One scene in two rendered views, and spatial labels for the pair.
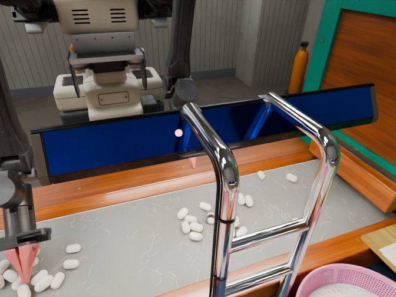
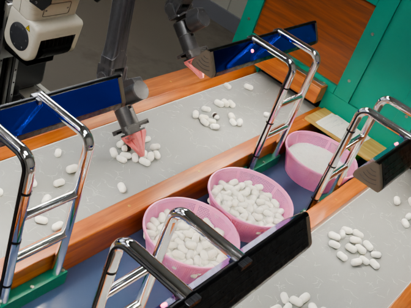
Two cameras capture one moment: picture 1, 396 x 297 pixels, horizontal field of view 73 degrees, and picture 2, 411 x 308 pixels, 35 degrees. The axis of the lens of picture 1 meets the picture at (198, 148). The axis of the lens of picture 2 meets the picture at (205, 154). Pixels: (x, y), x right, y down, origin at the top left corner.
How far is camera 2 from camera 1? 1.74 m
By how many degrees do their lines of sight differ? 35
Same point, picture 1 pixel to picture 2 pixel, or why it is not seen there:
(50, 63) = not seen: outside the picture
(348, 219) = not seen: hidden behind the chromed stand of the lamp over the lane
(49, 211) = (102, 118)
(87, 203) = not seen: hidden behind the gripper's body
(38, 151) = (213, 60)
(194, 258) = (221, 139)
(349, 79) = (286, 7)
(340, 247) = (296, 124)
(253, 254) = (251, 134)
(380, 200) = (311, 95)
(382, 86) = (310, 17)
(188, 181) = (181, 92)
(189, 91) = (205, 18)
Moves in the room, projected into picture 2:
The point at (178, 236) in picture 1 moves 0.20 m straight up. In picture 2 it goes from (202, 128) to (221, 77)
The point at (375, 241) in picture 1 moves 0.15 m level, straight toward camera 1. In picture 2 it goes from (312, 118) to (307, 137)
